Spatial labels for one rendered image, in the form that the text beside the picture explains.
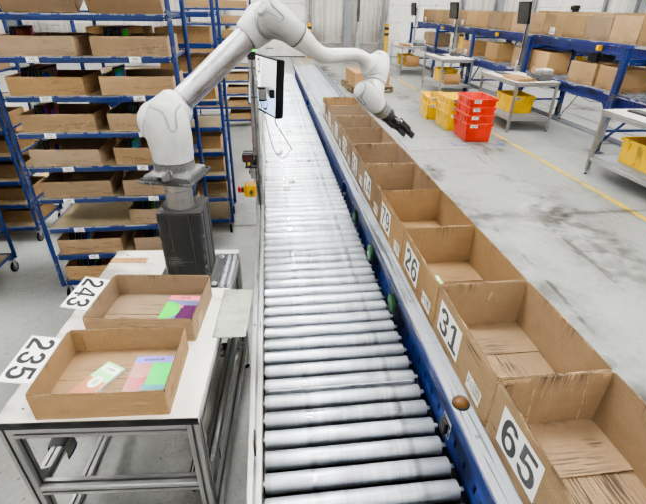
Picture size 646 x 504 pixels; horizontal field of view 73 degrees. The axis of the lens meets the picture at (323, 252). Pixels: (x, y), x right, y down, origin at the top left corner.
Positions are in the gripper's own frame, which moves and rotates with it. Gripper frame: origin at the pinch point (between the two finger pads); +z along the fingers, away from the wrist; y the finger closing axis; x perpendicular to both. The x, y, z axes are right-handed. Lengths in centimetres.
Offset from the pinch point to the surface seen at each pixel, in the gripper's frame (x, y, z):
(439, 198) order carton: -26.6, 35.3, 4.8
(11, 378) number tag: -144, 30, -128
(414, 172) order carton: -13.6, 1.2, 19.8
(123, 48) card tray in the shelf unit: -29, -110, -109
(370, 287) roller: -78, 43, -20
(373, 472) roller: -116, 107, -63
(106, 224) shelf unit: -127, -134, -69
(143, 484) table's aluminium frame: -166, 50, -84
